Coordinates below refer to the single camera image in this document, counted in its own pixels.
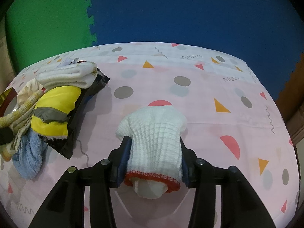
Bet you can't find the white knit glove red cuff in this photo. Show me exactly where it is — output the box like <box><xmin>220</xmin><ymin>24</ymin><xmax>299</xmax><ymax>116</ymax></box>
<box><xmin>116</xmin><ymin>105</ymin><xmax>187</xmax><ymax>199</ymax></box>

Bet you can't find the light blue terry towel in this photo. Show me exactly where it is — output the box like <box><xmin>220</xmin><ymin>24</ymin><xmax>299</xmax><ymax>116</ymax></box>
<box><xmin>12</xmin><ymin>128</ymin><xmax>47</xmax><ymax>180</ymax></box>

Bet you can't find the white towel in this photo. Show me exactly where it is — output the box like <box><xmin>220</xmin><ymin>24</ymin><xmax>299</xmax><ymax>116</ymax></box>
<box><xmin>36</xmin><ymin>62</ymin><xmax>97</xmax><ymax>89</ymax></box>

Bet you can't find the beige striped towel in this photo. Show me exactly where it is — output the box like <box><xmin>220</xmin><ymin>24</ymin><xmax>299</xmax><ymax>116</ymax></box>
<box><xmin>1</xmin><ymin>89</ymin><xmax>44</xmax><ymax>162</ymax></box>

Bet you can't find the cream cloth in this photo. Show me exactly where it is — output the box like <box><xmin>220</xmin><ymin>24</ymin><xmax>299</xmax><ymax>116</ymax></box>
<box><xmin>17</xmin><ymin>78</ymin><xmax>43</xmax><ymax>105</ymax></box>

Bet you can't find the black foil snack bag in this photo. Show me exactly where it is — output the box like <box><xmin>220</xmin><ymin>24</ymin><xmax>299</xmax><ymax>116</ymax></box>
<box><xmin>40</xmin><ymin>68</ymin><xmax>110</xmax><ymax>160</ymax></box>

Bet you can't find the pink patterned tablecloth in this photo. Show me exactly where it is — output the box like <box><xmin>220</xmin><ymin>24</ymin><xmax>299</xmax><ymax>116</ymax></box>
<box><xmin>1</xmin><ymin>42</ymin><xmax>299</xmax><ymax>227</ymax></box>

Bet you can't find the yellow grey reflective pouch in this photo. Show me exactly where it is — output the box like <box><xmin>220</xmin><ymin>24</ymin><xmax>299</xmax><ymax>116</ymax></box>
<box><xmin>31</xmin><ymin>86</ymin><xmax>81</xmax><ymax>139</ymax></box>

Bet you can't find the brown foam mat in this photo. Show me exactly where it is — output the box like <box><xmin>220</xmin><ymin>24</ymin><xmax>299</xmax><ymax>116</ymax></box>
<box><xmin>275</xmin><ymin>52</ymin><xmax>303</xmax><ymax>123</ymax></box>

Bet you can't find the steel bowl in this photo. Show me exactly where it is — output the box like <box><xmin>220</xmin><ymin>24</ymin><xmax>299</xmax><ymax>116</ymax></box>
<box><xmin>0</xmin><ymin>94</ymin><xmax>17</xmax><ymax>117</ymax></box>

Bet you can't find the blue foam mat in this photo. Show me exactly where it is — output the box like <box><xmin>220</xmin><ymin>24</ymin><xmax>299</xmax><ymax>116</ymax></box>
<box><xmin>88</xmin><ymin>0</ymin><xmax>303</xmax><ymax>99</ymax></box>

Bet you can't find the green foam mat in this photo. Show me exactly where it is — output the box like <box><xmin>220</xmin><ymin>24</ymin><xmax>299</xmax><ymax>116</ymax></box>
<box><xmin>5</xmin><ymin>0</ymin><xmax>97</xmax><ymax>73</ymax></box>

